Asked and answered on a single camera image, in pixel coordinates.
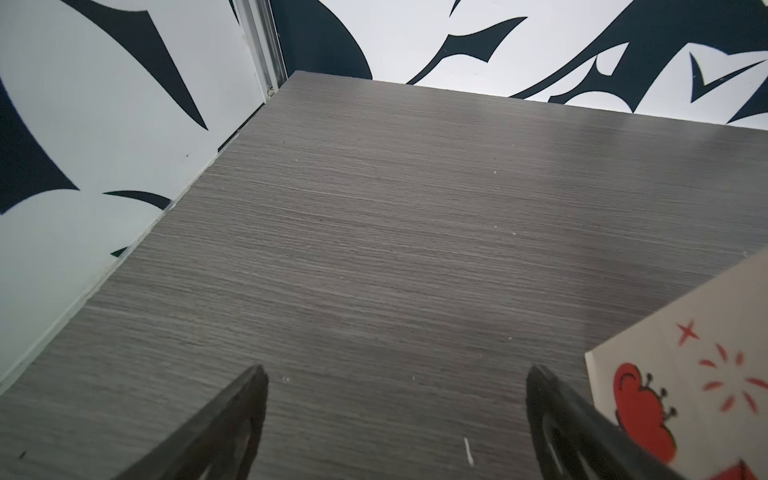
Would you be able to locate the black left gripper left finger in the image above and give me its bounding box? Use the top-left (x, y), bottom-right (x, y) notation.
top-left (117, 365), bottom-right (269, 479)

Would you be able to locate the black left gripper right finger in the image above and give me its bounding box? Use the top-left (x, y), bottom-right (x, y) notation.
top-left (526, 364), bottom-right (681, 479)

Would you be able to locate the white red paper bag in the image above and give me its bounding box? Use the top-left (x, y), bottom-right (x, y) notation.
top-left (585, 252), bottom-right (767, 479)

